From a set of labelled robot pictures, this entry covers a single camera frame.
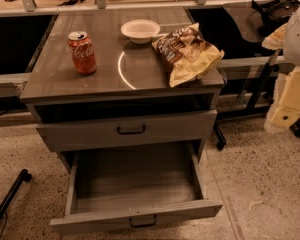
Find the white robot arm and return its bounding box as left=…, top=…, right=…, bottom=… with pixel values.
left=262, top=7, right=300, bottom=134

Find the brown yellow chip bag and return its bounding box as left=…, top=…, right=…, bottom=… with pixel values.
left=152, top=23, right=224, bottom=87

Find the grey drawer cabinet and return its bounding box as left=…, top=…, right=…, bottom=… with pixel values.
left=21, top=7, right=223, bottom=168

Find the black rolling side table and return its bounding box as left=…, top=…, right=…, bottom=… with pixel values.
left=213, top=1, right=300, bottom=151

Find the closed grey upper drawer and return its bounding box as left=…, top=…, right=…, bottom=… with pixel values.
left=37, top=110, right=217, bottom=152

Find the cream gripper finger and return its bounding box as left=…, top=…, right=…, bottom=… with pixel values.
left=264, top=66, right=300, bottom=134
left=262, top=24, right=287, bottom=50

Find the white paper bowl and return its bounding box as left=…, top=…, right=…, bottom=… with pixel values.
left=121, top=19, right=160, bottom=44

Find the black stand leg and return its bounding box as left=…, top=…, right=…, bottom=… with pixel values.
left=0, top=169, right=32, bottom=220

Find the red coke can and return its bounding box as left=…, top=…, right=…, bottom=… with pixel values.
left=68, top=31, right=96, bottom=75

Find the open grey lower drawer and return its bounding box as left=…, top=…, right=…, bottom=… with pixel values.
left=50, top=142, right=222, bottom=235

